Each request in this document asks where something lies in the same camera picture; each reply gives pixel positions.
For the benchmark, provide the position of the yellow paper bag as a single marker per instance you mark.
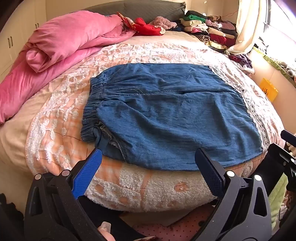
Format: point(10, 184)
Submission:
point(269, 90)

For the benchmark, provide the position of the red embroidered cloth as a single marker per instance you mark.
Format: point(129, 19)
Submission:
point(148, 29)

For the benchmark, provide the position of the green cloth on windowsill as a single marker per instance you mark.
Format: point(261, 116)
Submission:
point(272, 61)

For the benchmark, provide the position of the pink dotted pyjama pants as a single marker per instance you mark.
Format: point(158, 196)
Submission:
point(175, 228)

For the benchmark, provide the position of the plain peach bed sheet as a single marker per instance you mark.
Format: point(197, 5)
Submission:
point(13, 143)

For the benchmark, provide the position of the grey padded headboard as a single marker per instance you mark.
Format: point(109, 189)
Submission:
point(150, 9)

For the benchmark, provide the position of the pile of folded clothes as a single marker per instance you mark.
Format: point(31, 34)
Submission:
point(208, 30)

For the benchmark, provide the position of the person's left hand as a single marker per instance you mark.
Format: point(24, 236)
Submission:
point(106, 229)

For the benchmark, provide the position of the cream curtain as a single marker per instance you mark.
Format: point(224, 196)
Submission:
point(249, 27)

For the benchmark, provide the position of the purple crumpled clothes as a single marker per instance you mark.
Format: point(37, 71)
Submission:
point(241, 61)

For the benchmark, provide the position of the pink quilt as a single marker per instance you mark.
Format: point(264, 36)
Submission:
point(69, 39)

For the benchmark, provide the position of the cream wardrobe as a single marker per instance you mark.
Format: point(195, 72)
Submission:
point(13, 34)

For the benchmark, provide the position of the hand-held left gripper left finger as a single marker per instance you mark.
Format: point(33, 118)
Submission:
point(86, 171)

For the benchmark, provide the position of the peach floral bedspread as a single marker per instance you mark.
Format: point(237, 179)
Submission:
point(69, 92)

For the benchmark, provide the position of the window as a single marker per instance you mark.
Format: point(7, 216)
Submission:
point(282, 18)

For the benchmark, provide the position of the blue denim pants lace trim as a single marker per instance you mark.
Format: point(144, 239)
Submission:
point(173, 115)

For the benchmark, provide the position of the light green fleece garment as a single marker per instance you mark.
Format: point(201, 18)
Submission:
point(278, 199)

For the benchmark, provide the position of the pink fluffy garment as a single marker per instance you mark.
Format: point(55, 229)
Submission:
point(164, 22)

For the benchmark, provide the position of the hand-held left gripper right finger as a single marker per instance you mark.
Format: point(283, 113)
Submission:
point(209, 173)

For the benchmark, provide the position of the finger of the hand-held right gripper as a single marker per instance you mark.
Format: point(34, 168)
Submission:
point(289, 138)

